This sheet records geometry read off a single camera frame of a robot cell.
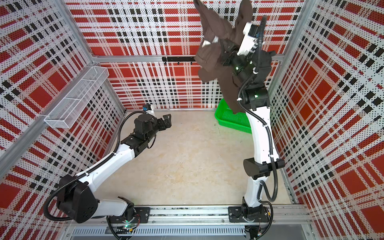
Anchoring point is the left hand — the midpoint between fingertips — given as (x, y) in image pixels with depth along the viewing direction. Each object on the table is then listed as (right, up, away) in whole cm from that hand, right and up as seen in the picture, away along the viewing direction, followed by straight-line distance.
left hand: (166, 116), depth 81 cm
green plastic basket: (+40, +1, +37) cm, 54 cm away
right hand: (+28, +27, -29) cm, 49 cm away
